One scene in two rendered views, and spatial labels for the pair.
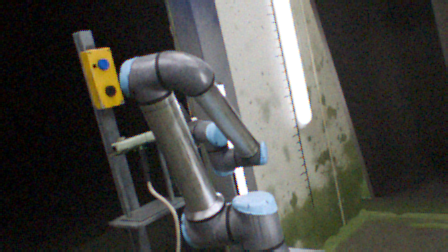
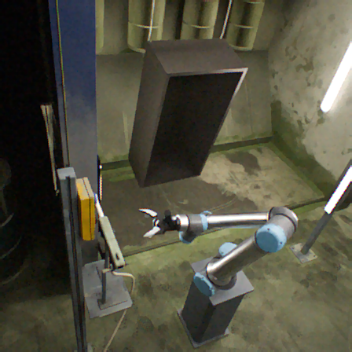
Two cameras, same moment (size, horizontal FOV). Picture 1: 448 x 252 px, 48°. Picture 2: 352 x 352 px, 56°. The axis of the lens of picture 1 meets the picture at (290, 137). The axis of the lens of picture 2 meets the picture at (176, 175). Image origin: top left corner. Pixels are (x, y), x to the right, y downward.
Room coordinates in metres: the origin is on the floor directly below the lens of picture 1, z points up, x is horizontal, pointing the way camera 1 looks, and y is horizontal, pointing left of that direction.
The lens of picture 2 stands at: (1.61, 1.50, 2.46)
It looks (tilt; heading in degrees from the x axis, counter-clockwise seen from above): 40 degrees down; 291
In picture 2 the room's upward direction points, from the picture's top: 11 degrees clockwise
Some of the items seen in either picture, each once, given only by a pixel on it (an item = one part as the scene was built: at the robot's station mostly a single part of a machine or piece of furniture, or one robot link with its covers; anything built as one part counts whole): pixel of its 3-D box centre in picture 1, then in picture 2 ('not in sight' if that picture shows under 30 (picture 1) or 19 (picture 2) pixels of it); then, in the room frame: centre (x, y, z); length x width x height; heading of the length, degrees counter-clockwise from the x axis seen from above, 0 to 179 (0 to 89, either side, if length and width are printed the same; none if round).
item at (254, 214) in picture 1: (255, 219); (228, 260); (1.68, 0.18, 0.83); 0.17 x 0.15 x 0.18; 76
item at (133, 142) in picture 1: (162, 149); (105, 237); (2.28, 0.60, 1.05); 0.49 x 0.05 x 0.23; 143
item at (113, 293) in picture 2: (144, 176); (108, 267); (2.20, 0.69, 0.95); 0.26 x 0.15 x 0.32; 143
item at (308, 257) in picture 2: not in sight; (302, 252); (1.12, -0.98, 0.01); 0.20 x 0.20 x 0.01; 53
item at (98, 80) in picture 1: (102, 78); (84, 210); (2.26, 0.77, 1.42); 0.12 x 0.06 x 0.26; 143
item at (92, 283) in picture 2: (151, 211); (104, 286); (2.21, 0.70, 0.78); 0.31 x 0.23 x 0.01; 143
